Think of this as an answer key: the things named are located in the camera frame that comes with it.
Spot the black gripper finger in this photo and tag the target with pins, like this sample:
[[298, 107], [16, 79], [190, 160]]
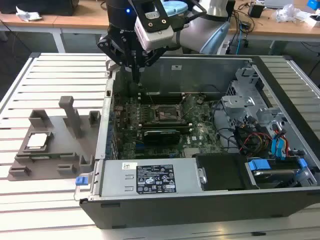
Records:
[[110, 48], [153, 58]]

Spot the metal drive cage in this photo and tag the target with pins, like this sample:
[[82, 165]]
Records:
[[237, 102]]

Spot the coin cell battery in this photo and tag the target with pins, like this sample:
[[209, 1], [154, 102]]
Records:
[[199, 100]]

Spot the white box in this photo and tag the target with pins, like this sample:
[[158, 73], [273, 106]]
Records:
[[312, 21]]

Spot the silver chipset heatsink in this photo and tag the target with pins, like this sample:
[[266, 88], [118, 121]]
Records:
[[192, 153]]

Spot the grey parts rack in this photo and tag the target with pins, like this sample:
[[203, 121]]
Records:
[[57, 145]]

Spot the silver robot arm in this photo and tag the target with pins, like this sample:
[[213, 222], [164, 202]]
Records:
[[195, 35]]

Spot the long wooden desk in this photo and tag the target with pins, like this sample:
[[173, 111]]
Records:
[[82, 20]]

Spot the CPU socket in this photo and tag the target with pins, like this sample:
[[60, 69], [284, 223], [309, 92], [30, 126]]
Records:
[[165, 113]]

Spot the black RAM sticks pair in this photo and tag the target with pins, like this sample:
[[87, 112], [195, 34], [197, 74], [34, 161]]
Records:
[[162, 98]]

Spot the blue box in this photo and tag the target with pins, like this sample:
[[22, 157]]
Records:
[[313, 4]]

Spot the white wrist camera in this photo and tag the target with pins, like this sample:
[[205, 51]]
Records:
[[155, 37]]

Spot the open black PC case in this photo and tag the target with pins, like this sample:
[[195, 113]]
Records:
[[200, 212]]

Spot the green motherboard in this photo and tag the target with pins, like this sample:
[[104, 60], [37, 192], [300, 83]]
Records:
[[202, 120]]

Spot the wide black case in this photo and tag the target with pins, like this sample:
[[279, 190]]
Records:
[[50, 7]]

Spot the thin locking lever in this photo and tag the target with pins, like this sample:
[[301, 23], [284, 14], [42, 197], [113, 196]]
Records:
[[150, 98]]

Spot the crumpled white paper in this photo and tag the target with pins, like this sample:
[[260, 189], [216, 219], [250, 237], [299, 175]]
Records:
[[27, 15]]

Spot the black graphics card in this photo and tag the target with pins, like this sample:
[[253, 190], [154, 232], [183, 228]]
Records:
[[162, 136]]

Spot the black plastic drive cover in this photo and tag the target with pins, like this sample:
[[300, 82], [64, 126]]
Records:
[[220, 172]]

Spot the clear plastic bag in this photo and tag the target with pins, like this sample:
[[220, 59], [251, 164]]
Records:
[[287, 12]]

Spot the grey power supply unit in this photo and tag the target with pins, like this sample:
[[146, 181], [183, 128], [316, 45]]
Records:
[[115, 175]]

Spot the silver CPU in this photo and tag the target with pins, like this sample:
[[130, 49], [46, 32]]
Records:
[[37, 140]]

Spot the small black device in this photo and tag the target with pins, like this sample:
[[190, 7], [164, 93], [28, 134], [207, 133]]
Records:
[[255, 11]]

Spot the hard disk in blue carrier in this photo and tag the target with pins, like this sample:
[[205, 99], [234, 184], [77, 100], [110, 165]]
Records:
[[272, 173]]

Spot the grey laptop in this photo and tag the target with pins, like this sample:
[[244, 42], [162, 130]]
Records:
[[277, 3]]

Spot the blue case latch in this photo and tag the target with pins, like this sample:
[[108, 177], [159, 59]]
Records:
[[81, 181]]

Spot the white power strip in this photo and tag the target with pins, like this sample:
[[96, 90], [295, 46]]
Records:
[[224, 47]]

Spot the blue plastic clip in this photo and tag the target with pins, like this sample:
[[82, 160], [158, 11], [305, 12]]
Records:
[[302, 163]]

